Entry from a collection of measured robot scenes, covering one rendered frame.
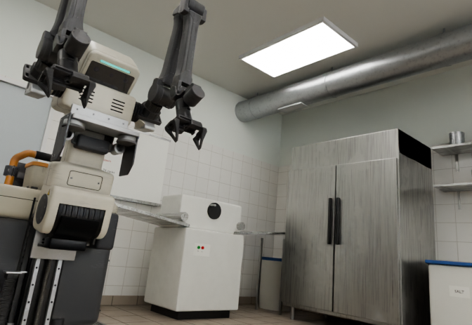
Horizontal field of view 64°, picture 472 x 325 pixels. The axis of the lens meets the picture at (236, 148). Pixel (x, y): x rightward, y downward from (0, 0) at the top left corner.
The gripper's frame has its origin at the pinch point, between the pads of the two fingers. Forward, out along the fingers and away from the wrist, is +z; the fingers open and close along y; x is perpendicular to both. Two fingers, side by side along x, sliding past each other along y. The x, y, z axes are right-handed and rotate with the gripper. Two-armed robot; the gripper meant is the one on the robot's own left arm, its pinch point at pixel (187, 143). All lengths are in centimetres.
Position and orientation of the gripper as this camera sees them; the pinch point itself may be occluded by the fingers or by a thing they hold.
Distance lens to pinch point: 132.8
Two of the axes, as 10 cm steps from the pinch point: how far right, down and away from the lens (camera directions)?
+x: -6.3, 5.5, 5.5
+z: 1.8, 7.9, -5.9
